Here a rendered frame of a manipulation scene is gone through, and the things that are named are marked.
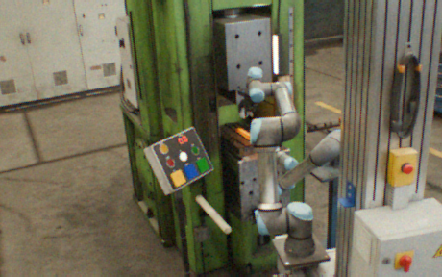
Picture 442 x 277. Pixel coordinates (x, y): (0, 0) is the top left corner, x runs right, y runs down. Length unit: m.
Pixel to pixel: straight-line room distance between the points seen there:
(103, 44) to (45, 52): 0.91
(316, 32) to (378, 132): 8.96
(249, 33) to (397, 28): 1.33
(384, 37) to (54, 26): 6.66
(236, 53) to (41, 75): 5.47
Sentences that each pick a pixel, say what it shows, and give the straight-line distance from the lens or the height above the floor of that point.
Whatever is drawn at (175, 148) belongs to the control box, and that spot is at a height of 1.14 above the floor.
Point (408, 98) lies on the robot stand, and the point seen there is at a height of 1.65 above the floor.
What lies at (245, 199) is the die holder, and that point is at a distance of 3.15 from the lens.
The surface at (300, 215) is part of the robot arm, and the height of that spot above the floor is 1.04.
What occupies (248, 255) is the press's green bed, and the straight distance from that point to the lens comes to 3.40.
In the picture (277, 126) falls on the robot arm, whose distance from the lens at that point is 2.16.
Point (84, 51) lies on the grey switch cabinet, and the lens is 8.05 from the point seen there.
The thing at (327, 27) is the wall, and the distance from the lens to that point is 10.85.
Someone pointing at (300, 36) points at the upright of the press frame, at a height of 1.60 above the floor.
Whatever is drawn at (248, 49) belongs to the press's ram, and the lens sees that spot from 2.89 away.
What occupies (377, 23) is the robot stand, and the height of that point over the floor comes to 1.92.
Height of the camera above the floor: 2.19
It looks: 23 degrees down
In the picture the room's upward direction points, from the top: 4 degrees counter-clockwise
